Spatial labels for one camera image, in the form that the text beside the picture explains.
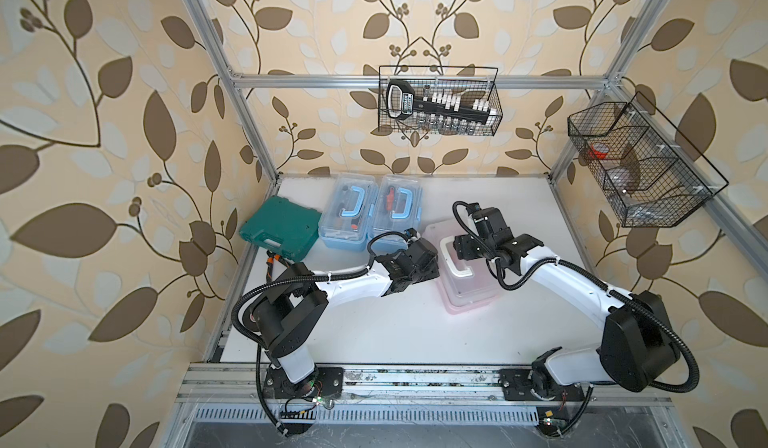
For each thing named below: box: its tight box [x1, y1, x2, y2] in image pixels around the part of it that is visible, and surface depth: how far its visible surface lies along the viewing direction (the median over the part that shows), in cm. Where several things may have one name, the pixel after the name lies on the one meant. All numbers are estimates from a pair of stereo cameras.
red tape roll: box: [588, 146, 608, 160], surface depth 84 cm
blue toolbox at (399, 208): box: [368, 174, 423, 254], surface depth 101 cm
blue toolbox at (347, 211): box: [318, 173, 378, 252], surface depth 98 cm
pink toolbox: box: [423, 219, 501, 314], surface depth 83 cm
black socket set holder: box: [386, 80, 495, 122], surface depth 86 cm
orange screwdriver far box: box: [386, 185, 396, 211], surface depth 107 cm
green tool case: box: [239, 195, 322, 262], surface depth 101 cm
